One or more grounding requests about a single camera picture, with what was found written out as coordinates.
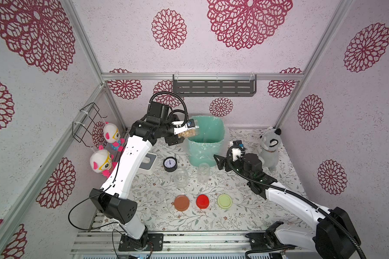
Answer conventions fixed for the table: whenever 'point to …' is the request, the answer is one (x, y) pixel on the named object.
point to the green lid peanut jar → (192, 133)
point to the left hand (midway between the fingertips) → (177, 128)
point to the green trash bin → (209, 141)
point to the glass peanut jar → (181, 178)
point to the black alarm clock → (170, 164)
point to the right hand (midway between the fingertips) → (221, 151)
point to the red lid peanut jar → (203, 172)
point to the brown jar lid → (181, 203)
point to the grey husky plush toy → (268, 148)
